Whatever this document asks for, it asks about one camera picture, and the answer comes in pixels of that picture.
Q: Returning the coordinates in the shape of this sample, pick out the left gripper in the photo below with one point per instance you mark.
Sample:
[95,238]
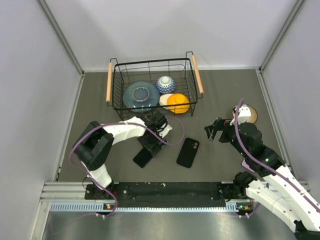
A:
[153,148]

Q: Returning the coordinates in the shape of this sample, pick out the purple smartphone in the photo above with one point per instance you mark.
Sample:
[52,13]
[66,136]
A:
[245,165]

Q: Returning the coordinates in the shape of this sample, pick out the brown ceramic bowl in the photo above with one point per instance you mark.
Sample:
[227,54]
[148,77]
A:
[254,115]

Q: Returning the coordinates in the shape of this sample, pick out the left wooden basket handle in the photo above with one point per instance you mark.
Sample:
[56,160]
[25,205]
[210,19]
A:
[109,82]

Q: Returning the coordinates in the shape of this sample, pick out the right wooden basket handle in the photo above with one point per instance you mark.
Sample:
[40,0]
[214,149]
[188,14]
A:
[197,75]

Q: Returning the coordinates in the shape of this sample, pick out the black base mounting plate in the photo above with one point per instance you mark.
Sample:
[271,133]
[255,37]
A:
[214,190]

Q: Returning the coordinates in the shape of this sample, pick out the black phone case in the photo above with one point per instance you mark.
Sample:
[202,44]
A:
[188,152]

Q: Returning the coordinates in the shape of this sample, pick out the black smartphone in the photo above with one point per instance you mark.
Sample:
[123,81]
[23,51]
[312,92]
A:
[142,158]

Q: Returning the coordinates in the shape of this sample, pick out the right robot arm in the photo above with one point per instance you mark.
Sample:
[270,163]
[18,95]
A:
[291,203]

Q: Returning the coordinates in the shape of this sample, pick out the blue glazed plate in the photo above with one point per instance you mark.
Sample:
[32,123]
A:
[141,96]

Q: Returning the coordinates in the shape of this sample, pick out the blue white patterned bowl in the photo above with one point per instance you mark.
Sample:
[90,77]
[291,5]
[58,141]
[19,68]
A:
[166,85]

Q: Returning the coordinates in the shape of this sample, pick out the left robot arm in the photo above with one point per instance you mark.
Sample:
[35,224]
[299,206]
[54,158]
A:
[95,148]

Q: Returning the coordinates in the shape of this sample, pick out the black wire dish basket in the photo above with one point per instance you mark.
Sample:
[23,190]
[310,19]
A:
[126,73]

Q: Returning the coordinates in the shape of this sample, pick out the wooden basket handle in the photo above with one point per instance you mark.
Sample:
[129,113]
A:
[109,82]
[197,75]

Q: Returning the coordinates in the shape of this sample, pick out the orange bowl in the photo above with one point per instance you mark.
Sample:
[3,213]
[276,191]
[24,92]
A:
[178,103]

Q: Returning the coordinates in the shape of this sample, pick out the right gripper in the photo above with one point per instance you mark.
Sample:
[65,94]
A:
[218,124]

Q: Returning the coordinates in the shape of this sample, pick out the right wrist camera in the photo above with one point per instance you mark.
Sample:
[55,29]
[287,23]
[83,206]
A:
[244,113]

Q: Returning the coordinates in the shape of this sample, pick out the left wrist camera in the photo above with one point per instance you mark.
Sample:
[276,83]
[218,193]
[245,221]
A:
[162,132]

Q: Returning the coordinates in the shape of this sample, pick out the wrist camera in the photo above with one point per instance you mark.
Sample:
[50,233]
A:
[244,113]
[162,132]

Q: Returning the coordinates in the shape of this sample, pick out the white speckled bowl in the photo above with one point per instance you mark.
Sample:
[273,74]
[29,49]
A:
[163,100]

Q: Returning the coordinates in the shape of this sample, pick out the grey slotted cable duct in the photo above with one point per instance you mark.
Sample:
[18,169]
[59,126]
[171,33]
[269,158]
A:
[230,207]

